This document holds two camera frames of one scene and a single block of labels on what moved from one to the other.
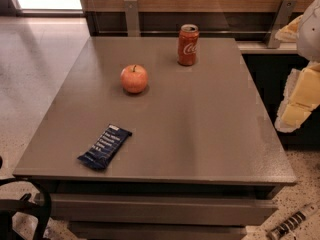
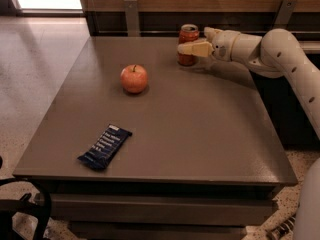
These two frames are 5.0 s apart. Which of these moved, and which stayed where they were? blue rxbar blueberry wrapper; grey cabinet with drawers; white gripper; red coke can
Moved: white gripper
Stayed: grey cabinet with drawers; blue rxbar blueberry wrapper; red coke can
